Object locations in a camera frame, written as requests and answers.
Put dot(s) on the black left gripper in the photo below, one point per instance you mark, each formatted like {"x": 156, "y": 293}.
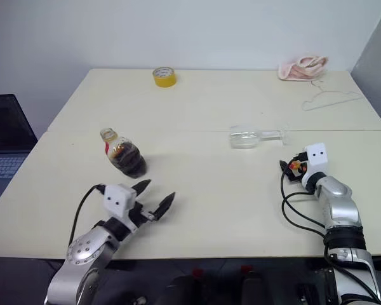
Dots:
{"x": 139, "y": 214}

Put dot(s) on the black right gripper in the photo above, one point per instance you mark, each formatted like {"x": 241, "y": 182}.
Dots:
{"x": 295, "y": 175}

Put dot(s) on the yellow bottle cap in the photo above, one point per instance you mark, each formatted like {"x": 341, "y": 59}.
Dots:
{"x": 294, "y": 165}

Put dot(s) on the dark soda plastic bottle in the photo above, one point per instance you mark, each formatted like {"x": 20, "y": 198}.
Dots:
{"x": 128, "y": 160}

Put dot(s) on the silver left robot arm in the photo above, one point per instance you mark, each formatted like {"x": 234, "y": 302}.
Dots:
{"x": 85, "y": 251}

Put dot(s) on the clear wine glass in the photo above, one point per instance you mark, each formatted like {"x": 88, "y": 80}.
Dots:
{"x": 243, "y": 138}

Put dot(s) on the dark rounded shape red top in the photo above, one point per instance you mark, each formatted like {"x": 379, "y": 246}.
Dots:
{"x": 252, "y": 289}
{"x": 185, "y": 289}

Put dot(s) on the pink cloth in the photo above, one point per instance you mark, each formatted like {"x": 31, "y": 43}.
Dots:
{"x": 298, "y": 70}

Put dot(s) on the yellow tape roll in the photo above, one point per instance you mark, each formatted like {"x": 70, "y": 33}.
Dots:
{"x": 164, "y": 79}

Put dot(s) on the dark laptop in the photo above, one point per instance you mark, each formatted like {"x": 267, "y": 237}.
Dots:
{"x": 4, "y": 133}

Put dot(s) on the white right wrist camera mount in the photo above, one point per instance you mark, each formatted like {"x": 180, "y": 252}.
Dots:
{"x": 317, "y": 155}

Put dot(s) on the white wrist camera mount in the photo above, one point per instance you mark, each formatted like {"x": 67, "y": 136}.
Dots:
{"x": 116, "y": 197}
{"x": 317, "y": 155}

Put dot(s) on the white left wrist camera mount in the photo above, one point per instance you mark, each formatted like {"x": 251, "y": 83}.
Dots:
{"x": 116, "y": 197}

